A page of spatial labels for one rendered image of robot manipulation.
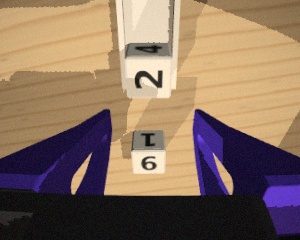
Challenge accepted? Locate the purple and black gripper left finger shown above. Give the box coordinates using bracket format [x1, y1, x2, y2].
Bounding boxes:
[0, 109, 112, 195]

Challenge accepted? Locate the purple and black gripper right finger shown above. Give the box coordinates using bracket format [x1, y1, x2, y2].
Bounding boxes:
[192, 109, 300, 237]

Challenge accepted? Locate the white number cube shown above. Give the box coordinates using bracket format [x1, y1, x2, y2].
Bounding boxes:
[125, 43, 172, 98]
[131, 130, 166, 174]

